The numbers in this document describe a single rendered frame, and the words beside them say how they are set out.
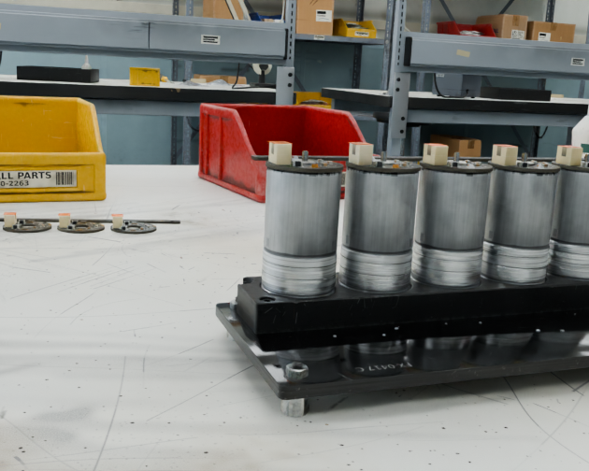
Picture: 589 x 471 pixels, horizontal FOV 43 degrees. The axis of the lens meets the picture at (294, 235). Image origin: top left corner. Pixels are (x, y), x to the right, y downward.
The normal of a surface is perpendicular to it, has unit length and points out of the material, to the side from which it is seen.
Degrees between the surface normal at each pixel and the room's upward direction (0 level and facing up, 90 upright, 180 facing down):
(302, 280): 90
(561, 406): 0
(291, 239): 90
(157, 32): 90
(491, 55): 90
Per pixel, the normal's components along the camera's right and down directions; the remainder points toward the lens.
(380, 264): -0.05, 0.22
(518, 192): -0.39, 0.18
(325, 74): 0.32, 0.22
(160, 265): 0.05, -0.97
